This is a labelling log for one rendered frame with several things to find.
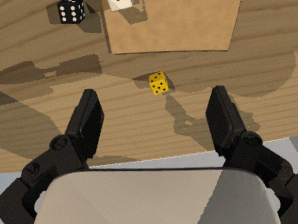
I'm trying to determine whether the yellow die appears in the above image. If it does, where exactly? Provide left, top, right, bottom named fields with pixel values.
left=149, top=71, right=169, bottom=95

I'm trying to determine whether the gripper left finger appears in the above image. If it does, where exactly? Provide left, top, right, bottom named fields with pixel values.
left=0, top=89, right=104, bottom=224

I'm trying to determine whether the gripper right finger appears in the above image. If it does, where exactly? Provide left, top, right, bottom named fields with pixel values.
left=206, top=86, right=298, bottom=224

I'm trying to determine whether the black die with white pips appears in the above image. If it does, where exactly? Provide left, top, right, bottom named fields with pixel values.
left=57, top=0, right=85, bottom=24

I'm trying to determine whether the tan mat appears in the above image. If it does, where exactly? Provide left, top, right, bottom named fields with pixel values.
left=102, top=0, right=241, bottom=54

